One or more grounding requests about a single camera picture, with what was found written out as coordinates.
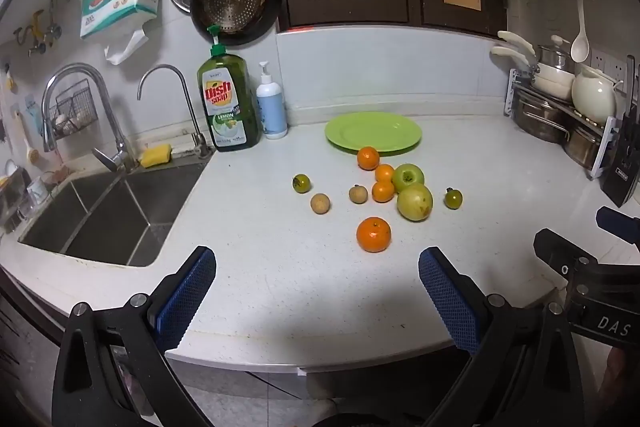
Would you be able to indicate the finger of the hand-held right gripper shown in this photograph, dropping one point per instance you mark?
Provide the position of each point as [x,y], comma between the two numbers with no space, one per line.
[620,224]
[552,249]

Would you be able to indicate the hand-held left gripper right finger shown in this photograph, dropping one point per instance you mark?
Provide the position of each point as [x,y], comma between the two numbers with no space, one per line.
[447,302]

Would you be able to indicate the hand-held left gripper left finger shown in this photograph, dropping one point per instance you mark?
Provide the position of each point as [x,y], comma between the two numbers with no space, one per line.
[185,297]

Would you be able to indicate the large orange mandarin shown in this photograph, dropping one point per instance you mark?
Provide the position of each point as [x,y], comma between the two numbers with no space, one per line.
[373,235]

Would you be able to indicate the small green tomato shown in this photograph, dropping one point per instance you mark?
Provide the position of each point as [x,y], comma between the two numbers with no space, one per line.
[453,199]
[301,183]

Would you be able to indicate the yellow-green pear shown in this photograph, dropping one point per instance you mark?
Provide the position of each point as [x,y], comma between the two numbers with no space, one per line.
[415,203]

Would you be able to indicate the green apple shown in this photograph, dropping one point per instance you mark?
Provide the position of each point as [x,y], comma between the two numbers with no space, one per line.
[407,178]

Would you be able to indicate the tan longan with stem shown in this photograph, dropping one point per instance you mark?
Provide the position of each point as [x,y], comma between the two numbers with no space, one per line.
[358,194]

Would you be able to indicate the green plate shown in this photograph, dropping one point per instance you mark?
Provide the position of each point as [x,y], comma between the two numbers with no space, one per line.
[372,133]

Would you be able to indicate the black knife block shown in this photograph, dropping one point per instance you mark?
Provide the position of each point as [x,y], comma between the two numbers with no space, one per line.
[625,157]

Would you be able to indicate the small stainless steel pot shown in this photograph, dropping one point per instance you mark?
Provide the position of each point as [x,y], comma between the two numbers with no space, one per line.
[582,147]

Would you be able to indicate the stainless steel sink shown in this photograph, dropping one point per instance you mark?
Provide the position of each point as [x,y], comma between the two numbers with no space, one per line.
[115,217]

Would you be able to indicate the small orange mandarin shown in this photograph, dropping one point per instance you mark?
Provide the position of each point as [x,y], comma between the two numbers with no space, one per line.
[368,158]
[385,172]
[383,192]

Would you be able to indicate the cream ceramic jug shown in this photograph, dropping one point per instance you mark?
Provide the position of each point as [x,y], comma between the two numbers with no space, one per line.
[592,99]

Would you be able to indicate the large stainless steel pot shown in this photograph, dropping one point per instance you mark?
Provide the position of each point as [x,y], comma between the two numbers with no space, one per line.
[540,117]

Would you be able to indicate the yellow sponge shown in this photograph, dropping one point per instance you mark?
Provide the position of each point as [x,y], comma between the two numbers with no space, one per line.
[156,156]

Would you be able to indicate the white pot rack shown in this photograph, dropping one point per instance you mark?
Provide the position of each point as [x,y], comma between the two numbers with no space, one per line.
[511,94]

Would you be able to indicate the steel pot with lid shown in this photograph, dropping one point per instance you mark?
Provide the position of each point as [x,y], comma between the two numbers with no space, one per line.
[552,57]

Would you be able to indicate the white ladle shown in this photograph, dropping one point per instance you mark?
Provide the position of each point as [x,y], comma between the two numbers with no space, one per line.
[580,47]

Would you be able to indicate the thin chrome faucet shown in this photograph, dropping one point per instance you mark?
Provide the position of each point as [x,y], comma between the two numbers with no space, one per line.
[185,102]

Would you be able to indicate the green dish soap bottle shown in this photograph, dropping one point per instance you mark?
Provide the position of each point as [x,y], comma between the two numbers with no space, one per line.
[229,107]

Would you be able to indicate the large chrome faucet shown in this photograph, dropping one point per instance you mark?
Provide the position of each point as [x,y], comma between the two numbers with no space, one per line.
[107,107]

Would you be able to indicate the white blue pump bottle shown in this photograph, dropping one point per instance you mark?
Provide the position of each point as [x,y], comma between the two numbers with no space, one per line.
[271,109]

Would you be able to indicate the dish brush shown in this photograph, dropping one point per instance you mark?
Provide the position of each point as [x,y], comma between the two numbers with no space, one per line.
[31,152]

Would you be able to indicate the white plastic bag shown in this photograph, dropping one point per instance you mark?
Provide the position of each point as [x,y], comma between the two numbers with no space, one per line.
[125,47]

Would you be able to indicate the perforated metal strainer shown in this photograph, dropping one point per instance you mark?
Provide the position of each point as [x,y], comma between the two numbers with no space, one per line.
[240,2]

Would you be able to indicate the white wall socket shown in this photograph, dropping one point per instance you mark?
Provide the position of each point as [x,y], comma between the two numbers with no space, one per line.
[607,64]

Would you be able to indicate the yellow wall hook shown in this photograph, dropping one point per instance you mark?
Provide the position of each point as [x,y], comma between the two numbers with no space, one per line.
[36,27]

